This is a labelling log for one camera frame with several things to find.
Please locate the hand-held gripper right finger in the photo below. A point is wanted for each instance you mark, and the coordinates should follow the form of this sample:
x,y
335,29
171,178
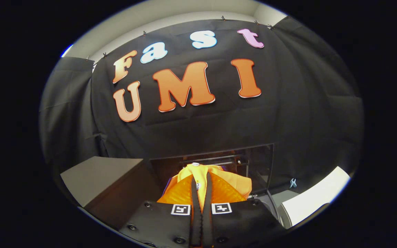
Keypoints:
x,y
243,224

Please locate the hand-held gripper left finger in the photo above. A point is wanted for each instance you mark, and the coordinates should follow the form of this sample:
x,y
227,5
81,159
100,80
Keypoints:
x,y
160,224

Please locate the grey washing machine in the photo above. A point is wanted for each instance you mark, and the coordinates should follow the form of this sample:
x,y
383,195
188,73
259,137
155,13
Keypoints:
x,y
274,203

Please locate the yellow polo shirt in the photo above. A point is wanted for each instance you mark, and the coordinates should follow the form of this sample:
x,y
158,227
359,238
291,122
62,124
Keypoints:
x,y
233,182

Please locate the light blue clip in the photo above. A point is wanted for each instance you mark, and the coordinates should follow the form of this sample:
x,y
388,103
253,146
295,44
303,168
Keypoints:
x,y
293,183

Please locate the white table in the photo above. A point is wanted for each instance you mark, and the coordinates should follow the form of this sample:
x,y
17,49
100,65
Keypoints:
x,y
315,196

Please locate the ceiling light panel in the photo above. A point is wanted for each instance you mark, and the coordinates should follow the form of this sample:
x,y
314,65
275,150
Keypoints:
x,y
66,50

